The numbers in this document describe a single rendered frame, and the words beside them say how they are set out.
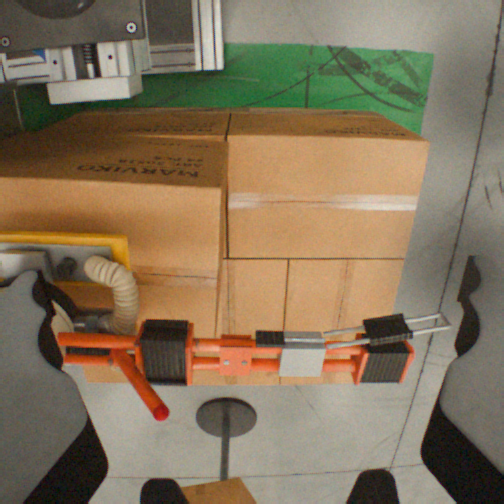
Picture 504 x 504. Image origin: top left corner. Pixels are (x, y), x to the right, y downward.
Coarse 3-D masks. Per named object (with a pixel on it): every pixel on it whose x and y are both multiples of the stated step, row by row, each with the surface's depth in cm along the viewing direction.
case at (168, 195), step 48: (0, 144) 89; (48, 144) 91; (96, 144) 94; (144, 144) 97; (192, 144) 100; (0, 192) 70; (48, 192) 71; (96, 192) 71; (144, 192) 72; (192, 192) 72; (144, 240) 76; (192, 240) 77; (96, 288) 82; (144, 288) 82; (192, 288) 82
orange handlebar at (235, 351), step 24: (72, 336) 57; (96, 336) 58; (120, 336) 58; (240, 336) 60; (72, 360) 59; (96, 360) 59; (216, 360) 61; (240, 360) 59; (264, 360) 61; (336, 360) 62
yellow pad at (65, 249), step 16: (0, 240) 61; (16, 240) 62; (32, 240) 62; (48, 240) 62; (64, 240) 62; (80, 240) 62; (96, 240) 62; (112, 240) 62; (48, 256) 63; (64, 256) 63; (80, 256) 63; (112, 256) 64; (128, 256) 65; (0, 272) 64; (64, 272) 61; (80, 272) 64
